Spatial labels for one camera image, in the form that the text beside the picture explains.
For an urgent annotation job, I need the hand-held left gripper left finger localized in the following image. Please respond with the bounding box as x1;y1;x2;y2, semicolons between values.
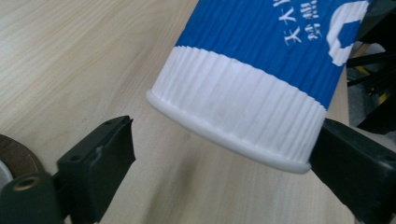
57;115;137;224

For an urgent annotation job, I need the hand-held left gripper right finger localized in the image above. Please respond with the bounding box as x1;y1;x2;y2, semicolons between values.
309;118;396;224

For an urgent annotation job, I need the black wire cup holder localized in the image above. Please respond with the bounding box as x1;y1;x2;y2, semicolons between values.
0;133;45;182

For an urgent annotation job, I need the blue ribbed paper cup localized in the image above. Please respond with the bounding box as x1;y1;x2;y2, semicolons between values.
145;0;374;175

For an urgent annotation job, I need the black metal stand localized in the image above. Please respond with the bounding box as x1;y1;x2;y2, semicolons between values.
346;50;396;94

